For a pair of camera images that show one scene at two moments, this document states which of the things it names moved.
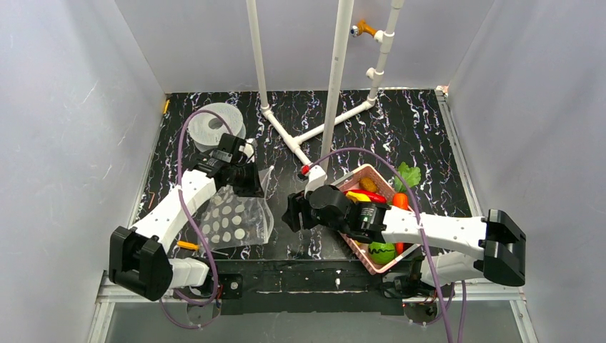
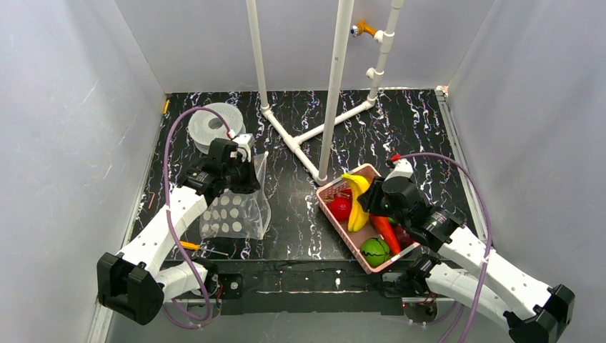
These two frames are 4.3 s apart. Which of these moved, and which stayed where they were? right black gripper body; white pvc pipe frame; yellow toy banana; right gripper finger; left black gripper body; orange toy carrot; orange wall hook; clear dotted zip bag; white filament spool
Moved: right black gripper body; orange toy carrot; clear dotted zip bag; yellow toy banana; right gripper finger
Stayed: orange wall hook; white filament spool; white pvc pipe frame; left black gripper body
